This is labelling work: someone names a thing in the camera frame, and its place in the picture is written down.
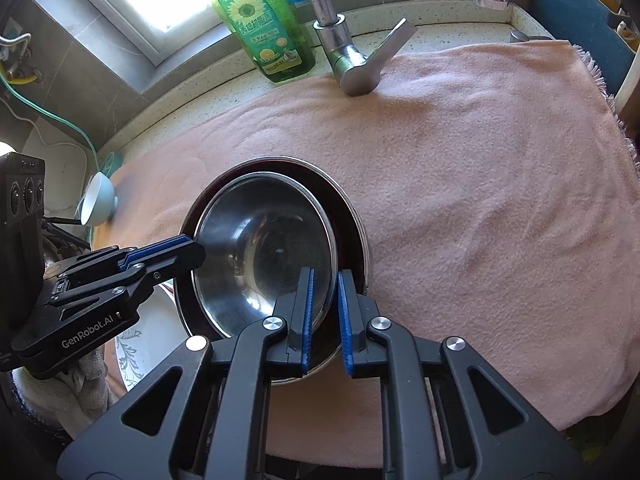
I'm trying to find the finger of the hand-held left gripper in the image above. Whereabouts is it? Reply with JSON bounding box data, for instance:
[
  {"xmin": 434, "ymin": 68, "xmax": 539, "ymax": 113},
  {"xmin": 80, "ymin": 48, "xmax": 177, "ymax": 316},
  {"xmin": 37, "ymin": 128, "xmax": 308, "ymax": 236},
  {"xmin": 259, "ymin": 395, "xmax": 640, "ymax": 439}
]
[
  {"xmin": 50, "ymin": 246, "xmax": 207, "ymax": 311},
  {"xmin": 62, "ymin": 234, "xmax": 201, "ymax": 281}
]

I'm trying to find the window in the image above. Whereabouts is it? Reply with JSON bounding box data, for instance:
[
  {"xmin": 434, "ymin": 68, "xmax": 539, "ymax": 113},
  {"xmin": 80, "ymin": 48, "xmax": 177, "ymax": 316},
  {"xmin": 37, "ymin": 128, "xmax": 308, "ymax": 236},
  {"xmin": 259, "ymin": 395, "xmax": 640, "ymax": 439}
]
[{"xmin": 25, "ymin": 0, "xmax": 281, "ymax": 66}]

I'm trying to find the chrome kitchen faucet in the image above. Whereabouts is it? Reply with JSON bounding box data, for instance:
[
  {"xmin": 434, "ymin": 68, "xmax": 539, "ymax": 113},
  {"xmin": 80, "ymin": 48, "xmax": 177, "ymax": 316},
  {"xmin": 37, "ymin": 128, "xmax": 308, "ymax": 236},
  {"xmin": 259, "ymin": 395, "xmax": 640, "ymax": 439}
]
[{"xmin": 291, "ymin": 0, "xmax": 419, "ymax": 97}]

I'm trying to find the white plate grey print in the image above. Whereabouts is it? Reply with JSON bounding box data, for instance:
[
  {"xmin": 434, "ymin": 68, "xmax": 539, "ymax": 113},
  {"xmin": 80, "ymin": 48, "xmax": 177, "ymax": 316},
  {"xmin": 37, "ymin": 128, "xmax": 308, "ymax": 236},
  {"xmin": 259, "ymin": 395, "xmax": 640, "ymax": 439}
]
[{"xmin": 114, "ymin": 284, "xmax": 177, "ymax": 393}]

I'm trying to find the mint green plastic piece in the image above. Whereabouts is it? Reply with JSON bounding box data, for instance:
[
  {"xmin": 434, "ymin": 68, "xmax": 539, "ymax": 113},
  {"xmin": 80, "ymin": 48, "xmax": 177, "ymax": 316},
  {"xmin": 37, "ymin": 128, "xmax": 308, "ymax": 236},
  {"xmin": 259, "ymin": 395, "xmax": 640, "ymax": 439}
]
[{"xmin": 97, "ymin": 151, "xmax": 125, "ymax": 177}]

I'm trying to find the green hose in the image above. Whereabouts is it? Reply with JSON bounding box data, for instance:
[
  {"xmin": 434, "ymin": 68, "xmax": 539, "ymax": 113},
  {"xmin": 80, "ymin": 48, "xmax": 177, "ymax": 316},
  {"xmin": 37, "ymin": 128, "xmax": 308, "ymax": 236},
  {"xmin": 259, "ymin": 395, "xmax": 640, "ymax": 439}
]
[{"xmin": 0, "ymin": 72, "xmax": 98, "ymax": 158}]

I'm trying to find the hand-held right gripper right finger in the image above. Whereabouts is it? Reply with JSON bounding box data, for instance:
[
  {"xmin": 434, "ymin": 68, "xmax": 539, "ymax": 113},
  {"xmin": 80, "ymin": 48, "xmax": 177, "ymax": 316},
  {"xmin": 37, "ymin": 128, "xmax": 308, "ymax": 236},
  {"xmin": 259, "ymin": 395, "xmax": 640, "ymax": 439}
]
[{"xmin": 338, "ymin": 270, "xmax": 586, "ymax": 480}]

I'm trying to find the green dish soap bottle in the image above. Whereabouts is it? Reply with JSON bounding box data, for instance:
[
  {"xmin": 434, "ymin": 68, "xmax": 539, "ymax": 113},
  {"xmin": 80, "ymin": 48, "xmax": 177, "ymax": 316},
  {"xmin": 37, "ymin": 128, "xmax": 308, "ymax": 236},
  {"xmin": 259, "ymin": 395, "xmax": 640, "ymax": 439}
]
[{"xmin": 216, "ymin": 0, "xmax": 317, "ymax": 84}]

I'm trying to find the pink cloth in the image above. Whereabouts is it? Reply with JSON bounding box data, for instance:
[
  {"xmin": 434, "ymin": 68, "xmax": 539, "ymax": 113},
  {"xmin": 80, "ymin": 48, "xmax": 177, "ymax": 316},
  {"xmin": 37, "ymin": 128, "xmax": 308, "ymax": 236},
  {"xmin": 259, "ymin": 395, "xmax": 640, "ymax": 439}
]
[{"xmin": 92, "ymin": 39, "xmax": 640, "ymax": 468}]

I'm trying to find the white cable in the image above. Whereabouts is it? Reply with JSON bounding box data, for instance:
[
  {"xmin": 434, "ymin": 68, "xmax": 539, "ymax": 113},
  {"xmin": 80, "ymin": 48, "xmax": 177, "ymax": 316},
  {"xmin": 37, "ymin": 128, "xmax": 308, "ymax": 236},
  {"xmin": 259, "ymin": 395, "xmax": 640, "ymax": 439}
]
[{"xmin": 0, "ymin": 95, "xmax": 98, "ymax": 171}]

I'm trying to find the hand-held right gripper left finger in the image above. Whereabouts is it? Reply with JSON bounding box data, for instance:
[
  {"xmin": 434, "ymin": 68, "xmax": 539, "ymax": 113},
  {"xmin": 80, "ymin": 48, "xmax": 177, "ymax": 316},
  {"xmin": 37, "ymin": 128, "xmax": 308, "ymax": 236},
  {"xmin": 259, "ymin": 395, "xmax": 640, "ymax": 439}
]
[{"xmin": 57, "ymin": 266, "xmax": 317, "ymax": 480}]

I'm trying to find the person's left hand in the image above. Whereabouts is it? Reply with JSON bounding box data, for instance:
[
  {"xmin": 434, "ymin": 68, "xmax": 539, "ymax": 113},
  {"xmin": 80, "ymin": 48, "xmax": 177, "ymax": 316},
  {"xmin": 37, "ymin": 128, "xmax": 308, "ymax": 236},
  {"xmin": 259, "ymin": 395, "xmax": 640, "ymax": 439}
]
[{"xmin": 12, "ymin": 344, "xmax": 119, "ymax": 435}]

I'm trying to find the large steel bowl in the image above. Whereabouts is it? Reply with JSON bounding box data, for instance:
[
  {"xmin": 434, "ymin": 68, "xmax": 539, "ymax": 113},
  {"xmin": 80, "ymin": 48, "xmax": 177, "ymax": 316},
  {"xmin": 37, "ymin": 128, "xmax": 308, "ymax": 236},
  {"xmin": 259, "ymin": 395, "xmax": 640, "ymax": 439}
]
[{"xmin": 174, "ymin": 156, "xmax": 373, "ymax": 386}]

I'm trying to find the mint green white bowl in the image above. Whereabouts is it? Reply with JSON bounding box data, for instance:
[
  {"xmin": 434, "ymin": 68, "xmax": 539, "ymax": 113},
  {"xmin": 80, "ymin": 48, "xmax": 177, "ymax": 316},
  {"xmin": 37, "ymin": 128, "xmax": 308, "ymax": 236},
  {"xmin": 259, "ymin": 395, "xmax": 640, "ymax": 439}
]
[{"xmin": 80, "ymin": 171, "xmax": 119, "ymax": 227}]

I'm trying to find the dark blue knife holder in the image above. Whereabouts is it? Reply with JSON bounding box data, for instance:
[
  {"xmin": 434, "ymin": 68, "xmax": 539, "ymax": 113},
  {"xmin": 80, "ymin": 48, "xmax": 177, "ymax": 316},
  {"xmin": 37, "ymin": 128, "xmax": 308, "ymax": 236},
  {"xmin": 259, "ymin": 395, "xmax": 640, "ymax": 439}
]
[{"xmin": 532, "ymin": 0, "xmax": 640, "ymax": 68}]

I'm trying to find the small steel bowl red outside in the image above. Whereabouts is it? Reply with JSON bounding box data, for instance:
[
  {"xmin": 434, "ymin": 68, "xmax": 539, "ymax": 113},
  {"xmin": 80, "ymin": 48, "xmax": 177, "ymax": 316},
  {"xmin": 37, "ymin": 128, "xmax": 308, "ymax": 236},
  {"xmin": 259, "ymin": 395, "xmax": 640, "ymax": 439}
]
[{"xmin": 191, "ymin": 172, "xmax": 337, "ymax": 341}]

